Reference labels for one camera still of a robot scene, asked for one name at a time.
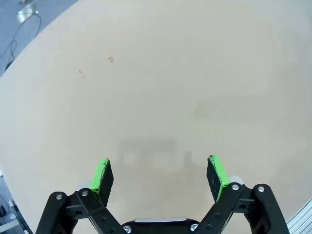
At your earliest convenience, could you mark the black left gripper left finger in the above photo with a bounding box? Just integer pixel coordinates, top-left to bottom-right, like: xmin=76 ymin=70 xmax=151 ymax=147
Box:
xmin=35 ymin=158 xmax=122 ymax=234

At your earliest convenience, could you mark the silver floor plate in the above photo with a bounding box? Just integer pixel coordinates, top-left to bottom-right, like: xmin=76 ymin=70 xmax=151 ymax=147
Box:
xmin=16 ymin=4 xmax=37 ymax=22

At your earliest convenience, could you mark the black floor cable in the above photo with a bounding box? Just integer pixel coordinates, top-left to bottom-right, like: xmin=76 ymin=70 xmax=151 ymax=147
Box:
xmin=0 ymin=11 xmax=42 ymax=70

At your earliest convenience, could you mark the aluminium table edge rail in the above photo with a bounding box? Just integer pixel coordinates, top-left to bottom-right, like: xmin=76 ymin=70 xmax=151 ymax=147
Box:
xmin=285 ymin=196 xmax=312 ymax=234

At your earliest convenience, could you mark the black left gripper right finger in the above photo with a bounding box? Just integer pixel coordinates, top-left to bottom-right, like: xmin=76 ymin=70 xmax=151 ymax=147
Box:
xmin=195 ymin=155 xmax=291 ymax=234

